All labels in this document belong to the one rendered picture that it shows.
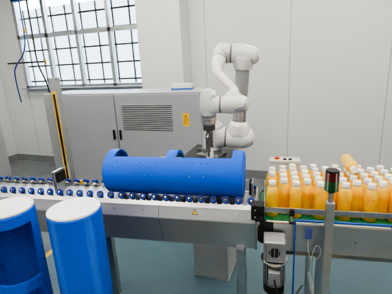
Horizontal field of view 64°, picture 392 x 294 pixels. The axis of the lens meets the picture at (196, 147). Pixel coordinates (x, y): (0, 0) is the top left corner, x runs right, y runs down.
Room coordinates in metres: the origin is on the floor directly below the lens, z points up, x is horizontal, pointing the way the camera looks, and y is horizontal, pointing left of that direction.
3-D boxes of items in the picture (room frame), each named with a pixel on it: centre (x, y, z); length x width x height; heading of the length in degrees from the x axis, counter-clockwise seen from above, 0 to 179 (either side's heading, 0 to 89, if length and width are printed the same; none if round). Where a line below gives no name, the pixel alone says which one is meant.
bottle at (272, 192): (1.63, -0.42, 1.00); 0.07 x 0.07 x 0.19
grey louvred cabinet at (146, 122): (3.97, 0.85, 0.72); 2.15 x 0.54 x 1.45; 69
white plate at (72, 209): (1.57, 0.68, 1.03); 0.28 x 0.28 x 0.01
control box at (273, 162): (2.02, -0.59, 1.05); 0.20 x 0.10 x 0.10; 77
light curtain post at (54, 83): (2.45, 1.05, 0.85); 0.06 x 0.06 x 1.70; 77
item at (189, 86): (3.66, 0.12, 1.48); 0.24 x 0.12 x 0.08; 77
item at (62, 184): (2.09, 0.97, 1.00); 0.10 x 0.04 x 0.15; 167
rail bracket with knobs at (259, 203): (1.58, -0.32, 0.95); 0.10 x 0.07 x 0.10; 167
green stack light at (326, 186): (1.35, -0.62, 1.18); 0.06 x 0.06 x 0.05
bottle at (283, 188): (1.65, -0.48, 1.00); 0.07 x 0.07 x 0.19
